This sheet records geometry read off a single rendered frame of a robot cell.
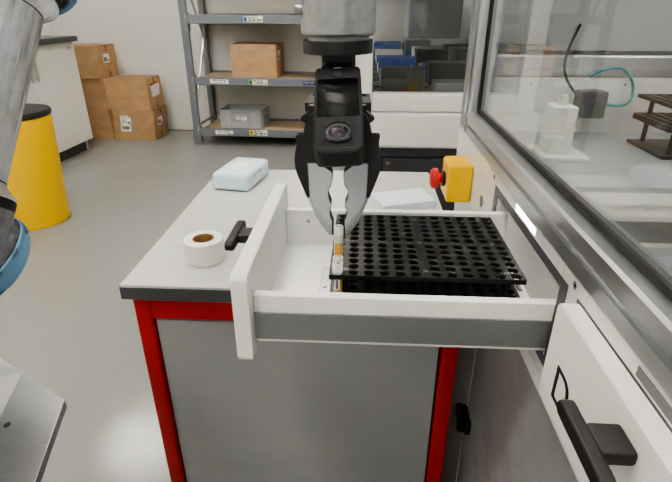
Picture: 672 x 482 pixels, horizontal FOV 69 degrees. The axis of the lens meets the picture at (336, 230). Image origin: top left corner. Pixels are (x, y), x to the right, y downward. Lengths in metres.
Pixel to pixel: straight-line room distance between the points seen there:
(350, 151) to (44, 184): 2.83
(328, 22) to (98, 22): 5.02
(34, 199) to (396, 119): 2.30
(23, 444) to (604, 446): 0.55
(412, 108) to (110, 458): 1.31
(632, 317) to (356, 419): 0.65
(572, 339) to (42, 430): 0.55
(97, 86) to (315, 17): 4.67
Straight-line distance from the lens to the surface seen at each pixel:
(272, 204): 0.68
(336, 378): 0.92
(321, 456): 1.07
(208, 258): 0.88
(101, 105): 5.14
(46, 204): 3.22
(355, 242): 0.63
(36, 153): 3.13
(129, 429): 1.72
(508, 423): 0.79
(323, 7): 0.49
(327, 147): 0.43
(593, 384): 0.45
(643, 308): 0.41
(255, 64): 4.46
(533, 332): 0.57
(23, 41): 0.78
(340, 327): 0.54
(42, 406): 0.68
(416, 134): 1.41
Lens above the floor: 1.18
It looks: 25 degrees down
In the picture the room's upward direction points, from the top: straight up
